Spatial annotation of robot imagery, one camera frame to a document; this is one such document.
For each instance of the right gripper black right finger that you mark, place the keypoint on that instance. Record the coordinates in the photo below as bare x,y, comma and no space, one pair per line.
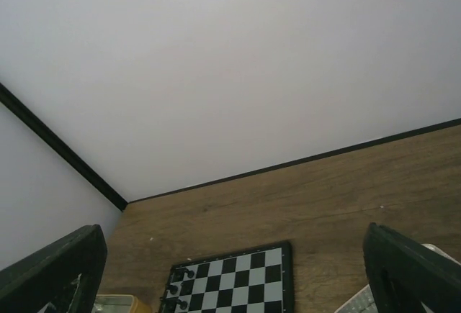
405,276

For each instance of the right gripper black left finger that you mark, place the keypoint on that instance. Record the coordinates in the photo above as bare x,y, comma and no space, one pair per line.
63,276

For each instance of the black chess pawn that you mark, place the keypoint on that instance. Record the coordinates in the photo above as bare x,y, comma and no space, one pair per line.
172,289
185,272
182,304

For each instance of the pink embossed metal tin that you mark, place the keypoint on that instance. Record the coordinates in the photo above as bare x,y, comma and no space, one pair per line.
363,301

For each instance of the gold metal tin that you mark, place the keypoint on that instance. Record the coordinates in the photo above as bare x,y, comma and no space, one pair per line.
119,303

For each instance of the black and silver chessboard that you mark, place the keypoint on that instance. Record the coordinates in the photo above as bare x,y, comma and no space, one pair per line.
259,279

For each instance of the black enclosure frame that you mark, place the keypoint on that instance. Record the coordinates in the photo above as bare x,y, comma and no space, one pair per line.
37,126

